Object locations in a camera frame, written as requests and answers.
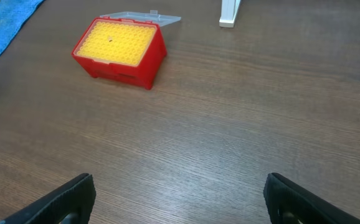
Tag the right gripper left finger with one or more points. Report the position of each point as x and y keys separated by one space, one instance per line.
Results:
x=68 y=202

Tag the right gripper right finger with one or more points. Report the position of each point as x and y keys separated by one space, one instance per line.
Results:
x=295 y=202

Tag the red and yellow tip box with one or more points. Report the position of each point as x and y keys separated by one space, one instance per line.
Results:
x=121 y=53

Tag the blue cloth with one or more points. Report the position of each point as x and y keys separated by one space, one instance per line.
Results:
x=2 y=28

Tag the white and blue stand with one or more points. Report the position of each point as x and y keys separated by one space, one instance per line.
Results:
x=228 y=12

